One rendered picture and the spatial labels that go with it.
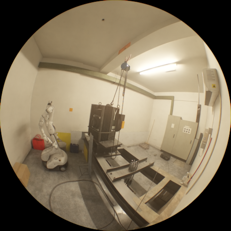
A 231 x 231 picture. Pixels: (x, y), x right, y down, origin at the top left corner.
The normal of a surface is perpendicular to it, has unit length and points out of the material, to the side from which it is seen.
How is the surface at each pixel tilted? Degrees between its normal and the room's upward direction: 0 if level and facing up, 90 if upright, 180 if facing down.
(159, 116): 90
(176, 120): 90
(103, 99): 90
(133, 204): 0
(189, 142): 90
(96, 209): 0
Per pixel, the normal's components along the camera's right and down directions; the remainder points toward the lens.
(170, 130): -0.85, -0.11
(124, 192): 0.16, -0.98
